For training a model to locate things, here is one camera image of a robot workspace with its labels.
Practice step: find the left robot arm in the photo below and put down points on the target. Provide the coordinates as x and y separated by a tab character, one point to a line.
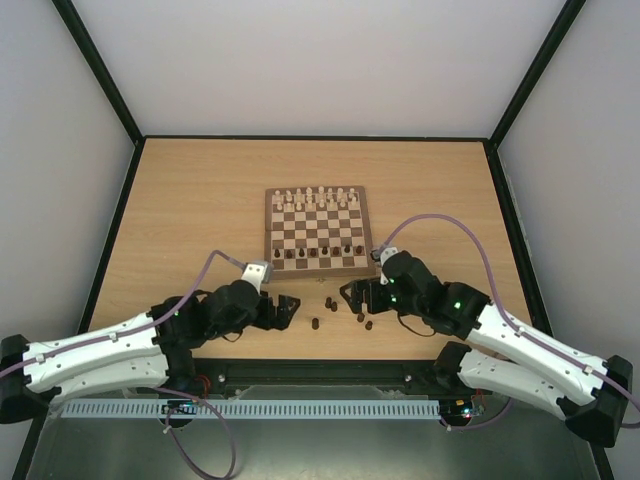
152	349

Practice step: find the light blue cable duct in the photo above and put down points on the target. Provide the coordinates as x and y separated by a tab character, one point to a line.
260	409

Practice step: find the black mounting rail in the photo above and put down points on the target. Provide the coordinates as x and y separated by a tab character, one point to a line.
320	372

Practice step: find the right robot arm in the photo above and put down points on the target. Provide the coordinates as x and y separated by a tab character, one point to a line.
491	350

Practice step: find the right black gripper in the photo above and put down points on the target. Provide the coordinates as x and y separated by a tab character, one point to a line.
369	296

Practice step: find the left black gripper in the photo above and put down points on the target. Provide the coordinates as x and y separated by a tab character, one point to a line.
282	321

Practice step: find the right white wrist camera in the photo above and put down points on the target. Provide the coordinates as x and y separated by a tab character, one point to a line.
380	256

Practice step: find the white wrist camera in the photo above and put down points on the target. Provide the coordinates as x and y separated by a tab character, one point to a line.
380	256
257	273

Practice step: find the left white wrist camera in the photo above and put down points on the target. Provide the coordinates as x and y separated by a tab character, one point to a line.
257	273

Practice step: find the wooden chess board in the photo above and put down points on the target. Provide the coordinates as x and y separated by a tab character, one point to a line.
294	230

